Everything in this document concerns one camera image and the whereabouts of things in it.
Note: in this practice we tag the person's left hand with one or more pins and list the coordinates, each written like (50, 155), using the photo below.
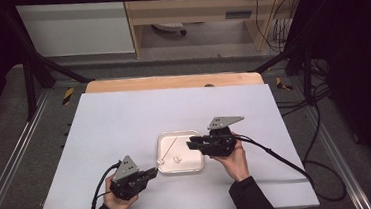
(118, 205)

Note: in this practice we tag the wooden table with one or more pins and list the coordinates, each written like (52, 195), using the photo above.
(171, 82)

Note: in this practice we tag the square metal tray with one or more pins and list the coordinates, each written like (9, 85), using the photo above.
(186, 161)

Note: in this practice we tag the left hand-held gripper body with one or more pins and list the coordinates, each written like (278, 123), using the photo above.
(128, 186)

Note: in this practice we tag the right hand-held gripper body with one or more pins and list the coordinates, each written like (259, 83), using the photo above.
(221, 141)

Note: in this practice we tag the light wooden desk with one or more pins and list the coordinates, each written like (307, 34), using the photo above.
(182, 9)

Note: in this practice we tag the white cabinet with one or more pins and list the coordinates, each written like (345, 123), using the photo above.
(74, 29)

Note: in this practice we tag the person's right hand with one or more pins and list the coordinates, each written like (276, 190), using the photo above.
(235, 165)

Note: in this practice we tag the yellow black tape strip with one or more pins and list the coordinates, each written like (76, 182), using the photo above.
(283, 84)
(68, 96)

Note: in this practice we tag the office chair base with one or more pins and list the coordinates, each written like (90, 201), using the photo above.
(170, 27)

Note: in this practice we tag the aluminium floor rail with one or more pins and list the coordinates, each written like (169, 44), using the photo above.
(13, 158)
(338, 159)

